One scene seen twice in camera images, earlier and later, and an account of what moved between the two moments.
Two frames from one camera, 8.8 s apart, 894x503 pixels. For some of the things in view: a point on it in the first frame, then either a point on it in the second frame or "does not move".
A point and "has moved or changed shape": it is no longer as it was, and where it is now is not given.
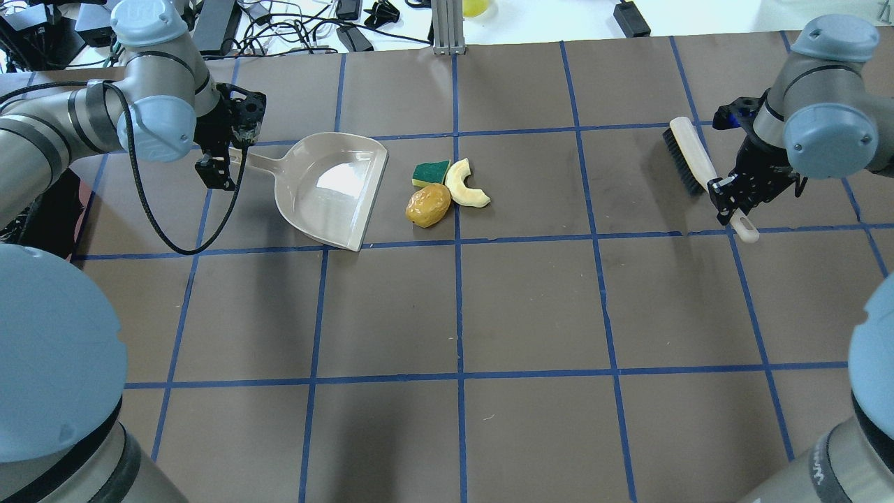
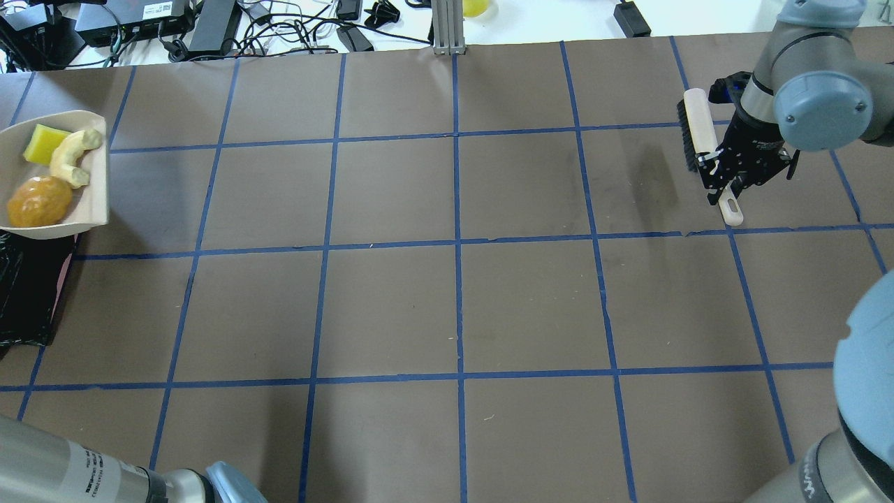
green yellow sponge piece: (427, 173) has moved or changed shape
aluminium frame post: (448, 27) does not move
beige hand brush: (698, 173) -> (699, 138)
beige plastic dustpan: (327, 184) -> (89, 207)
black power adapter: (632, 22) does not move
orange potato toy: (428, 205) -> (39, 201)
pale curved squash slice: (455, 178) has moved or changed shape
